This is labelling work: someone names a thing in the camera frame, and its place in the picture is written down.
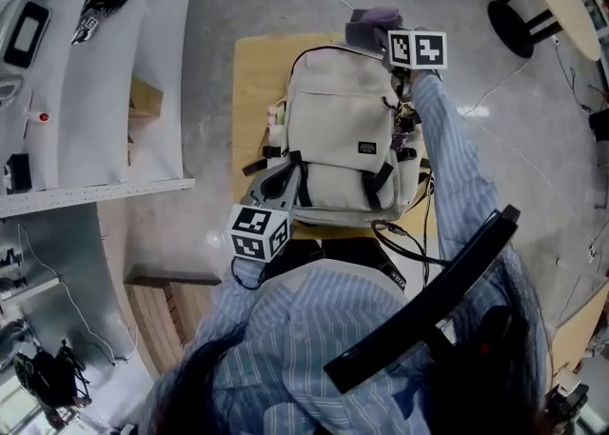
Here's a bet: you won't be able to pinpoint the white device with red button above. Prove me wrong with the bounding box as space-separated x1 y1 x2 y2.
22 106 52 129

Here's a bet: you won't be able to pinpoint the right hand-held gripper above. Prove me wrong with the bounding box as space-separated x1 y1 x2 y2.
377 29 449 86

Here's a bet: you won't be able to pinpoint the purple cloth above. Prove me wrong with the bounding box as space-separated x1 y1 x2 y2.
344 6 406 57

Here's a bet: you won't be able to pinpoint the person's left forearm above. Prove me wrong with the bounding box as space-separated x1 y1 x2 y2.
207 258 268 330

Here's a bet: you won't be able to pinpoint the person's black trousers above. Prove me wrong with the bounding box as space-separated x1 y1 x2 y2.
263 234 409 292

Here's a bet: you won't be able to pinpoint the spare grey gripper device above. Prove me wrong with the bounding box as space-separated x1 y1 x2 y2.
69 15 101 47

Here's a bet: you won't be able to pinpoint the yellow floor mat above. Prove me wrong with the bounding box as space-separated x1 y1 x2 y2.
230 30 438 241

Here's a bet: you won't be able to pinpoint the white metal shelving unit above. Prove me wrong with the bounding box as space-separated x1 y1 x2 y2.
0 0 198 221

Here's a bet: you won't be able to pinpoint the person's right forearm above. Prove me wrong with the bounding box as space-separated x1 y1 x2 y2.
408 70 501 262

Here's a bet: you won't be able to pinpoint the white machine with dark screen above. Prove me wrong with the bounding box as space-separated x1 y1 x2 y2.
0 0 53 88

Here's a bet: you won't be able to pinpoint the wooden plank pallet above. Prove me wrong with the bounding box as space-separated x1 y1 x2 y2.
123 277 224 381

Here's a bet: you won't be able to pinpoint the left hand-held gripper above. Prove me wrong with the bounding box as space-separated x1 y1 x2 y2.
229 160 305 265

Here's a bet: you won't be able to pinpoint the brown cardboard box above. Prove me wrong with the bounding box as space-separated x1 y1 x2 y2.
126 75 167 168

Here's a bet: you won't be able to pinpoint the black cable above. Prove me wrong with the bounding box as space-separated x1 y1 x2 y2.
369 217 452 292

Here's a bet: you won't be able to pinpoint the person's striped shirt torso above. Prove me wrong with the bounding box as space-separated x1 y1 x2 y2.
141 255 459 435

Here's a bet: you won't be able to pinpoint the round table with black base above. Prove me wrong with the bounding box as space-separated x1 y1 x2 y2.
486 0 604 63

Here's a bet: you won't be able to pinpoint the pink plush toy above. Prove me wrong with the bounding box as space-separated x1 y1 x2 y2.
265 98 287 129

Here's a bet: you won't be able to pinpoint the small black box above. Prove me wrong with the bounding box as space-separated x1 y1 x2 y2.
2 151 34 195

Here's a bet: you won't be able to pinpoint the white backpack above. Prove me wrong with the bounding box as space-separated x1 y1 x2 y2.
240 44 433 229

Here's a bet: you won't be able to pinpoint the pile of black equipment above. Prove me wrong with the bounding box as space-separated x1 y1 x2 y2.
12 339 92 425

